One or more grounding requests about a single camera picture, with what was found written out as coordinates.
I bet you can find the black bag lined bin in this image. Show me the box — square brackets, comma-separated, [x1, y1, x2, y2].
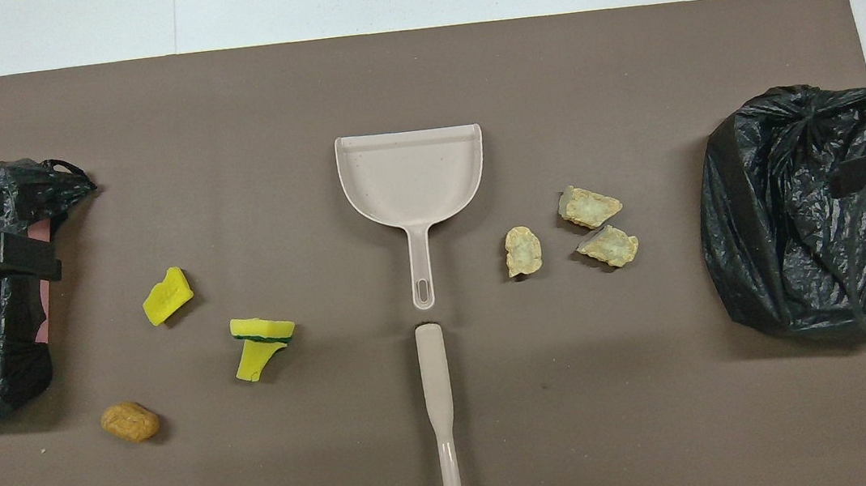
[684, 75, 866, 362]

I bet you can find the brown table mat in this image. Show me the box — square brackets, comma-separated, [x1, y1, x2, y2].
[0, 0, 866, 486]

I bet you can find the beige plastic dustpan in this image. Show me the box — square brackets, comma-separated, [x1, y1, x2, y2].
[333, 121, 501, 319]

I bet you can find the brown rounded sponge lump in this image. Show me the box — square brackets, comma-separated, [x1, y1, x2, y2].
[99, 399, 163, 447]

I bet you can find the beige hand brush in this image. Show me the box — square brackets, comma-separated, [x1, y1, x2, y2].
[413, 321, 466, 486]

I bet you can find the yellow green sponge wedge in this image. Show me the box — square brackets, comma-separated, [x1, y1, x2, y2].
[232, 336, 292, 385]

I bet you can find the plain yellow sponge chunk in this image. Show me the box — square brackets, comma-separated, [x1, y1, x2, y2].
[139, 264, 198, 328]

